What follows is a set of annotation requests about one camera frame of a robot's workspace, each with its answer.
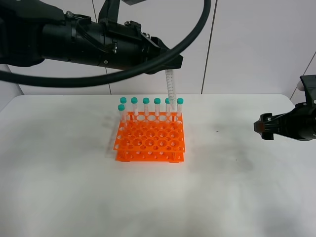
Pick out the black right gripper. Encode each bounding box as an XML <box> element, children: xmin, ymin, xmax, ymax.
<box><xmin>254</xmin><ymin>103</ymin><xmax>316</xmax><ymax>141</ymax></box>

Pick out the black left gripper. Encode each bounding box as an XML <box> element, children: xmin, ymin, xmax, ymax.
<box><xmin>71</xmin><ymin>17</ymin><xmax>183</xmax><ymax>75</ymax></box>

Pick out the teal capped test tube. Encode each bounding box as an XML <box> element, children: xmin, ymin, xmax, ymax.
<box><xmin>165</xmin><ymin>69</ymin><xmax>176</xmax><ymax>110</ymax></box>

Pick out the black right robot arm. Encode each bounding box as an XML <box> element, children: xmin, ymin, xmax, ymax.
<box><xmin>254</xmin><ymin>103</ymin><xmax>316</xmax><ymax>141</ymax></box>

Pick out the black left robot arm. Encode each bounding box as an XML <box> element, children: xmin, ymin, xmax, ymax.
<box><xmin>0</xmin><ymin>0</ymin><xmax>169</xmax><ymax>70</ymax></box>

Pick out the second row left tube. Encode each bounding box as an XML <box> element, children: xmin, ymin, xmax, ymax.
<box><xmin>118</xmin><ymin>104</ymin><xmax>127</xmax><ymax>128</ymax></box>

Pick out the orange test tube rack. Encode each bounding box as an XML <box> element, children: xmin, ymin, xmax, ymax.
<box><xmin>113</xmin><ymin>111</ymin><xmax>185</xmax><ymax>163</ymax></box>

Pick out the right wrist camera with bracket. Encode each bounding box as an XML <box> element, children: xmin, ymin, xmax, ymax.
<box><xmin>297</xmin><ymin>75</ymin><xmax>316</xmax><ymax>106</ymax></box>

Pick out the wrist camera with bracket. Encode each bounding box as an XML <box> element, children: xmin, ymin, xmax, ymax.
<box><xmin>297</xmin><ymin>75</ymin><xmax>316</xmax><ymax>106</ymax></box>
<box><xmin>98</xmin><ymin>0</ymin><xmax>145</xmax><ymax>23</ymax></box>

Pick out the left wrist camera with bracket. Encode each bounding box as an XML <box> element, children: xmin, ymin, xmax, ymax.
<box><xmin>98</xmin><ymin>0</ymin><xmax>145</xmax><ymax>23</ymax></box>

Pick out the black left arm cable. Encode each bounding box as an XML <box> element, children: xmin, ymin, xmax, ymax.
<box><xmin>0</xmin><ymin>0</ymin><xmax>212</xmax><ymax>87</ymax></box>

